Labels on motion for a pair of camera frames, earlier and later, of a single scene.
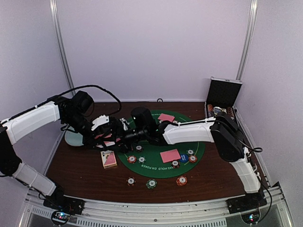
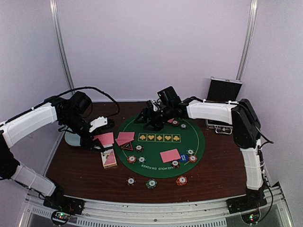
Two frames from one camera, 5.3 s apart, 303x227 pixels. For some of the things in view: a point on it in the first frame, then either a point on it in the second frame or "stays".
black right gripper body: [131, 137] → [163, 116]
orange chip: [192, 158] stays
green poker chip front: [151, 183] stays
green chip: [190, 151] stays
